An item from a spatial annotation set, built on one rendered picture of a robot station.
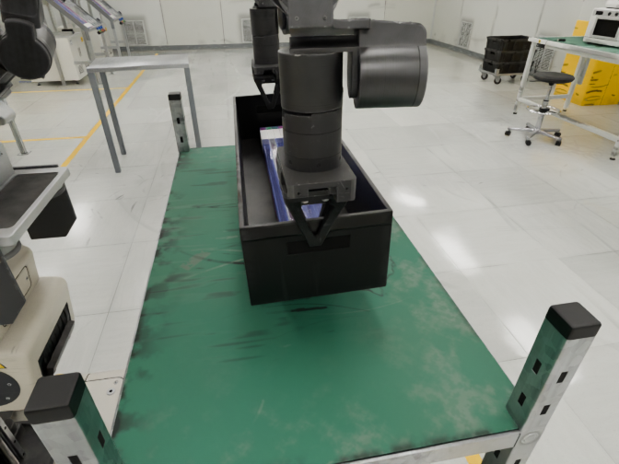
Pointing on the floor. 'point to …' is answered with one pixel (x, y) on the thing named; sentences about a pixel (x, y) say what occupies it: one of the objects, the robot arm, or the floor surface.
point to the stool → (544, 107)
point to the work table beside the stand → (134, 70)
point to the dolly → (506, 56)
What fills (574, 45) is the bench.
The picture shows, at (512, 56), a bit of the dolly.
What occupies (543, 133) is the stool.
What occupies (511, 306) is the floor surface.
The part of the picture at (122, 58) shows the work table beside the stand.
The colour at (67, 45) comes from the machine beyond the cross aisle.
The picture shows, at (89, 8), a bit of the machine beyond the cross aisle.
